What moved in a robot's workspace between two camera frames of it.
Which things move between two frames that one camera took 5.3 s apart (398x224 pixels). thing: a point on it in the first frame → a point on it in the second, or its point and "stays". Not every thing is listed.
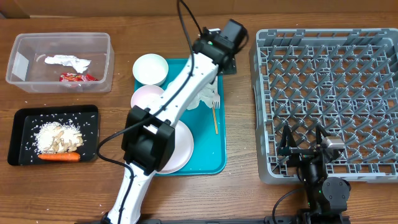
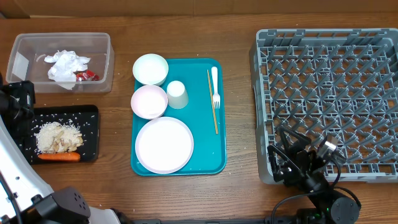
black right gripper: (287, 146) → (290, 170)
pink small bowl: (145, 96) stays
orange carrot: (60, 157) stays
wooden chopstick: (216, 125) stays
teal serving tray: (208, 126) stays
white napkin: (206, 94) → (65, 63)
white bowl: (150, 69) stays
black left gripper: (232, 69) → (23, 91)
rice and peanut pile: (56, 137) stays
